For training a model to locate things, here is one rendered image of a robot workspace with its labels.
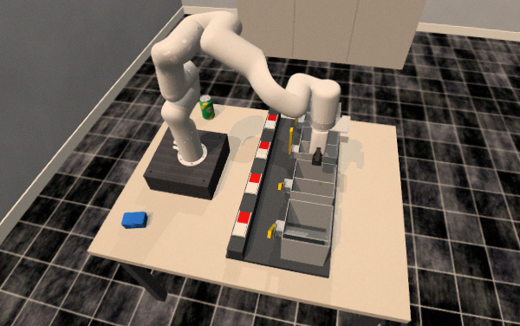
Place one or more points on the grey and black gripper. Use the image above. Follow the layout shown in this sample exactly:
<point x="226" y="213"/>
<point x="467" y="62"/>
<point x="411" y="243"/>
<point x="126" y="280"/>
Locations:
<point x="318" y="143"/>

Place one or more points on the green and yellow drink can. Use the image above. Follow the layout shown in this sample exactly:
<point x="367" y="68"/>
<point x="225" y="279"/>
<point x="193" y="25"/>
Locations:
<point x="206" y="106"/>

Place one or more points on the small blue box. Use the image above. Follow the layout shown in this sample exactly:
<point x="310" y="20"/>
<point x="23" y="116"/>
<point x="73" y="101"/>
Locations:
<point x="132" y="220"/>

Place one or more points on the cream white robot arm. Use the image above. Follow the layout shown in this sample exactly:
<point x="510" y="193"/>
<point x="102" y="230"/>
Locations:
<point x="221" y="40"/>

